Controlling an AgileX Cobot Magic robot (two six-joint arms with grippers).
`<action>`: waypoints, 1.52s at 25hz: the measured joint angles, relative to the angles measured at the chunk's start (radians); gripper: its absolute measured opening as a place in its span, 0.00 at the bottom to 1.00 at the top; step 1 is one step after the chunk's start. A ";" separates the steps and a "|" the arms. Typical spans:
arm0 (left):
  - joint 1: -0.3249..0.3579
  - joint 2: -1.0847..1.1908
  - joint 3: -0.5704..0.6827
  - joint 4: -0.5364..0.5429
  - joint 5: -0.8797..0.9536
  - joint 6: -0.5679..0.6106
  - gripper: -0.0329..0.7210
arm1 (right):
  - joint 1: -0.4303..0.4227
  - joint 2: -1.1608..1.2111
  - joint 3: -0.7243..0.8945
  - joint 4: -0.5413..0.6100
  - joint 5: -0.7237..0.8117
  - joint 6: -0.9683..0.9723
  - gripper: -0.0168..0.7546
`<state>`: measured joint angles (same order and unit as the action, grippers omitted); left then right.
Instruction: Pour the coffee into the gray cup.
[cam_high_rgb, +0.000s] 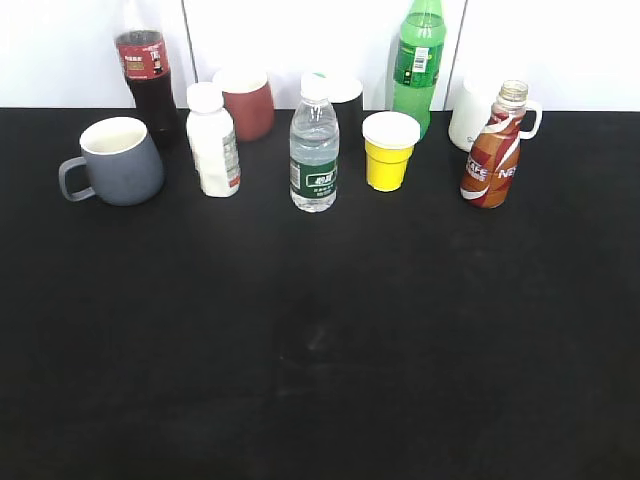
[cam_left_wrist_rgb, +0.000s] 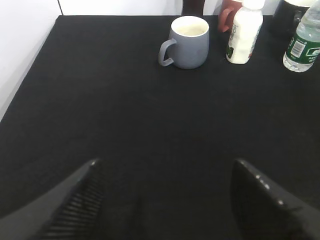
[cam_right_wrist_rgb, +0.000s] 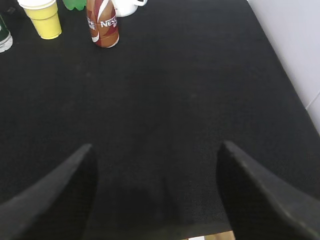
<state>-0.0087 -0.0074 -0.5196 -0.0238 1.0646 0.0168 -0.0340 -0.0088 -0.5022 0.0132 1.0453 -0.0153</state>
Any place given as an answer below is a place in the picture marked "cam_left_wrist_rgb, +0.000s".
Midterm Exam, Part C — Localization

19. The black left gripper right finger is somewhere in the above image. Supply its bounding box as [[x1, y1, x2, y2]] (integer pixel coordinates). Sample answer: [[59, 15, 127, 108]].
[[230, 159, 320, 240]]

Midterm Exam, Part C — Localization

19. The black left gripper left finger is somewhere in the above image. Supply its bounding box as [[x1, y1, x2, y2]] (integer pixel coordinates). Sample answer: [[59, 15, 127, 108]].
[[0, 158, 105, 240]]

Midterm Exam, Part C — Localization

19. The grey ceramic mug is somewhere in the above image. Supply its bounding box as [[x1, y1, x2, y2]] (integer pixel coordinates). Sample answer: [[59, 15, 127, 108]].
[[158, 15, 210, 70]]

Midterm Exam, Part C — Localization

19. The clear water bottle green label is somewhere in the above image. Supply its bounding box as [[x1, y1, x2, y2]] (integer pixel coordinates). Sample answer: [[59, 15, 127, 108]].
[[283, 0, 320, 73]]

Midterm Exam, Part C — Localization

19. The black mug white interior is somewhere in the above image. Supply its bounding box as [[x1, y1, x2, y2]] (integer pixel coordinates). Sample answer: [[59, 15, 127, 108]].
[[269, 0, 316, 39]]

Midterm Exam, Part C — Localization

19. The white milk bottle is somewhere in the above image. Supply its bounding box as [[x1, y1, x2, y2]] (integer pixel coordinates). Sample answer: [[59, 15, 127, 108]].
[[226, 0, 265, 65]]

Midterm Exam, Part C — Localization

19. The dark red mug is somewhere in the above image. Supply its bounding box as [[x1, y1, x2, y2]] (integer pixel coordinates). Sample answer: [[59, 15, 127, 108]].
[[218, 0, 243, 33]]

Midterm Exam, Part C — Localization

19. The cola bottle red label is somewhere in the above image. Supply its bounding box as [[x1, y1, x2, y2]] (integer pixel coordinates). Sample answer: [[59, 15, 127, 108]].
[[181, 0, 205, 17]]

